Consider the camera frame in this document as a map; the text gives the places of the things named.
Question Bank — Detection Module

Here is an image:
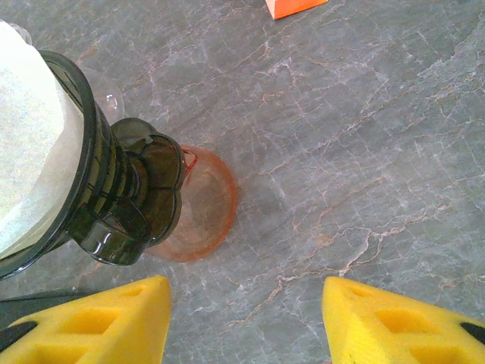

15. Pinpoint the orange glass carafe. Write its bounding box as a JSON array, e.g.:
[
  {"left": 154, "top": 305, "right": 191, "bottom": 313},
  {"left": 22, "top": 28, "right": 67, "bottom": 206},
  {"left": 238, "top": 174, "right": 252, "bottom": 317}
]
[{"left": 145, "top": 143, "right": 239, "bottom": 263}]

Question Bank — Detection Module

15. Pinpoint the white paper coffee filter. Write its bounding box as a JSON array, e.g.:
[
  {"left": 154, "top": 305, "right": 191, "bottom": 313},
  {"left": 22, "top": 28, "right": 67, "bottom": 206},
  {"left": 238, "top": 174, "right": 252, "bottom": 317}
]
[{"left": 0, "top": 20, "right": 88, "bottom": 261}]

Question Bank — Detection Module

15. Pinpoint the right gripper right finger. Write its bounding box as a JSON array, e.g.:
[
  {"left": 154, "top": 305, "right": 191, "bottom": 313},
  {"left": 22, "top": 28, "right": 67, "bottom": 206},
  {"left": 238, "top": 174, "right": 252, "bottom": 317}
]
[{"left": 321, "top": 275, "right": 485, "bottom": 364}]

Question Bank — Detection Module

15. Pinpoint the filter pack with orange end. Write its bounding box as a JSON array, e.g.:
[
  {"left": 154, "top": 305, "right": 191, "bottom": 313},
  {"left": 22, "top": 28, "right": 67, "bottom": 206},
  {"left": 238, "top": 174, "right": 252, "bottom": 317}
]
[{"left": 264, "top": 0, "right": 329, "bottom": 20}]

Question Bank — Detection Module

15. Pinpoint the dark green plastic dripper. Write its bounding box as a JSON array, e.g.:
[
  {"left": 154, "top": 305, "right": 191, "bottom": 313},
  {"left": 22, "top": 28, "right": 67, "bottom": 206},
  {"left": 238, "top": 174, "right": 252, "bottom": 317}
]
[{"left": 0, "top": 50, "right": 187, "bottom": 282}]

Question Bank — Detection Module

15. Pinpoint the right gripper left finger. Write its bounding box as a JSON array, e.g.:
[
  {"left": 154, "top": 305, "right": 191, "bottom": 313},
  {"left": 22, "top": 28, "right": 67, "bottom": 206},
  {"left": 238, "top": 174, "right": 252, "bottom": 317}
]
[{"left": 0, "top": 275, "right": 172, "bottom": 364}]

